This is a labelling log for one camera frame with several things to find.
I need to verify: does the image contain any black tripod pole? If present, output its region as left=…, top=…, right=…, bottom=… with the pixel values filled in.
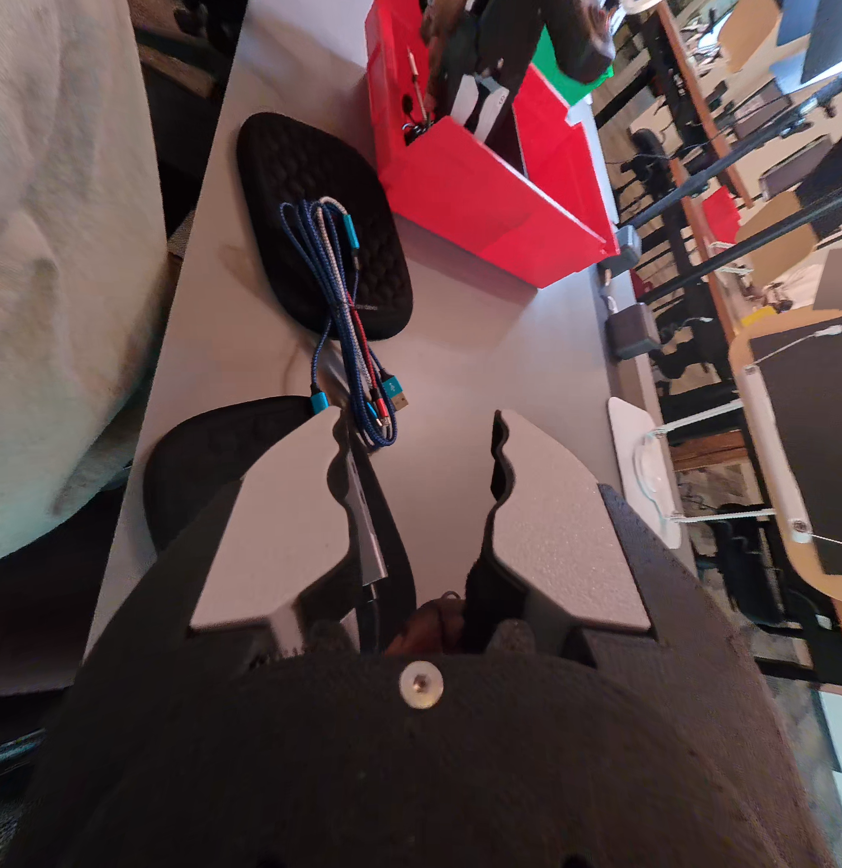
left=638, top=179, right=842, bottom=306
left=624, top=85, right=842, bottom=231

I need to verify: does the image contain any red bag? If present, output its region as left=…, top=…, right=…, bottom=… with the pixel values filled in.
left=701, top=185, right=742, bottom=246

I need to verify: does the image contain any red plastic bin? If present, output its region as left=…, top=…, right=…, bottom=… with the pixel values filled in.
left=365, top=0, right=622, bottom=290

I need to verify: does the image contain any green plastic bin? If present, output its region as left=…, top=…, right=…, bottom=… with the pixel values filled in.
left=531, top=26, right=612, bottom=107

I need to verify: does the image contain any black foam pad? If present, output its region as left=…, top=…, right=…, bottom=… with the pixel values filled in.
left=235, top=110, right=415, bottom=341
left=142, top=395, right=418, bottom=655

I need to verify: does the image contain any person's left hand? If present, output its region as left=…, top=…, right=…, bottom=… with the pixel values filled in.
left=421, top=0, right=466, bottom=69

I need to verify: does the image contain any red braided usb cable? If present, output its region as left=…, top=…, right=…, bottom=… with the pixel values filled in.
left=343, top=288, right=398, bottom=435

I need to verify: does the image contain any blue braided usb cable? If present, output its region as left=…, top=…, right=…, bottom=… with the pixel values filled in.
left=279, top=197, right=412, bottom=450

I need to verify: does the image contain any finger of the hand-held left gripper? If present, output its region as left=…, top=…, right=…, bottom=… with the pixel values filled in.
left=470, top=80, right=511, bottom=134
left=450, top=73, right=482, bottom=122

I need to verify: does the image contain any white braided usb cable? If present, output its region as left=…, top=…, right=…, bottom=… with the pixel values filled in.
left=316, top=195, right=371, bottom=387

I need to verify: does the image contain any white stand base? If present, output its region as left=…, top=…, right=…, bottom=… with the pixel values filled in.
left=607, top=396, right=684, bottom=550

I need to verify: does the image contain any person's beige sweatshirt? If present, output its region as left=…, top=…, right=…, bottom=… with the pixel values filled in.
left=0, top=0, right=172, bottom=565

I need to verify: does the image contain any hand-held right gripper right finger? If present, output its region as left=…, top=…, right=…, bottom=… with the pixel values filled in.
left=464, top=409, right=654, bottom=642

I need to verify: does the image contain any black display panel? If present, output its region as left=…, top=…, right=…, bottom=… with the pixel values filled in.
left=729, top=324, right=842, bottom=606

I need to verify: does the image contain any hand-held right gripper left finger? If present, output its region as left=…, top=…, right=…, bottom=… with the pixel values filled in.
left=189, top=406, right=364, bottom=652

